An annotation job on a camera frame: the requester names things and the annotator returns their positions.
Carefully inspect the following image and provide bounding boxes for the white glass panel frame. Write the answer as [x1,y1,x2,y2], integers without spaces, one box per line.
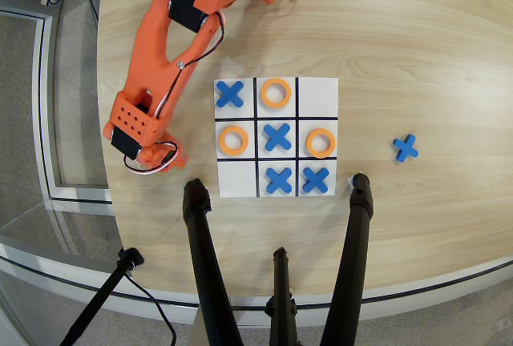
[0,0,115,206]

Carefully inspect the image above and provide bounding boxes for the thin black stand pole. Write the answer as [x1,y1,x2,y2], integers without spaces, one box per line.
[59,247,145,346]

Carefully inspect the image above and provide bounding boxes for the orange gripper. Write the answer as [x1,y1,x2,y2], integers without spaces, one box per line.
[134,131,188,173]

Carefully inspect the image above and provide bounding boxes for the short black tripod leg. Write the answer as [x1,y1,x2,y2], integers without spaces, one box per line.
[264,246,300,346]

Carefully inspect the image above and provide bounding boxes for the thin black cable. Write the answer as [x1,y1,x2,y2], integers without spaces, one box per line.
[123,272,178,346]

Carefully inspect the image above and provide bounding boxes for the orange foam ring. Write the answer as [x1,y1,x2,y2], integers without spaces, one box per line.
[260,78,293,107]
[218,125,249,157]
[305,127,337,159]

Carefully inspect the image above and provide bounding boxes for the white tic-tac-toe grid board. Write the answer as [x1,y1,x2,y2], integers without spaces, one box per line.
[213,77,340,198]

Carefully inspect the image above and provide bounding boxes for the blue foam cross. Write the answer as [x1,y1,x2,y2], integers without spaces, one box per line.
[215,80,245,109]
[391,134,419,163]
[265,167,293,195]
[301,167,331,195]
[263,123,293,152]

